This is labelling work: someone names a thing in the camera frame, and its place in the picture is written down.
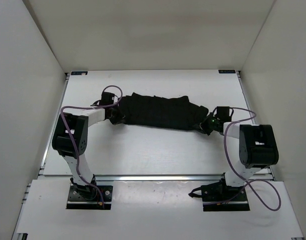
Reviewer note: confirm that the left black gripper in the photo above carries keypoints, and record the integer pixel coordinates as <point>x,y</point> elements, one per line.
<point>120,117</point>

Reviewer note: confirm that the front aluminium table rail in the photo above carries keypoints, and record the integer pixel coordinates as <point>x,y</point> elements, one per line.
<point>158,178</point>

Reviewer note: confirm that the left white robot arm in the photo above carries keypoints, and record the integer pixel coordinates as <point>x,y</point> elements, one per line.
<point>70,141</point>

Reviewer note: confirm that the left corner label sticker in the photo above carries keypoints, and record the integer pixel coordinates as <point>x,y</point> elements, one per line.
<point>79,73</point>

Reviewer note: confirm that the right corner label sticker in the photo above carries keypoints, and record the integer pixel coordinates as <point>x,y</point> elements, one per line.
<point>226,71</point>

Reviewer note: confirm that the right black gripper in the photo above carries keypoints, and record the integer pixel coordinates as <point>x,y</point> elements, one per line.
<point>203,125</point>

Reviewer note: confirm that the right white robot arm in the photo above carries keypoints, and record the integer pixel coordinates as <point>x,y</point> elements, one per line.
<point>257,144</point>

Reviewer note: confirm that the corner label sticker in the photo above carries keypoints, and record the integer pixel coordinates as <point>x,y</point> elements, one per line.
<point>226,71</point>
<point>79,73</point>

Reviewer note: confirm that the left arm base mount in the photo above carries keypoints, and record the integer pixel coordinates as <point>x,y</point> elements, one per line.
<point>88,198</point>

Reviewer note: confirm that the black pleated skirt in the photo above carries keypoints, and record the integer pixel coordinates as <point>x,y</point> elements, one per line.
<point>168,113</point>

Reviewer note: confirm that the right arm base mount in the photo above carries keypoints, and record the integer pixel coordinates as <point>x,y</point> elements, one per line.
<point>219,197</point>

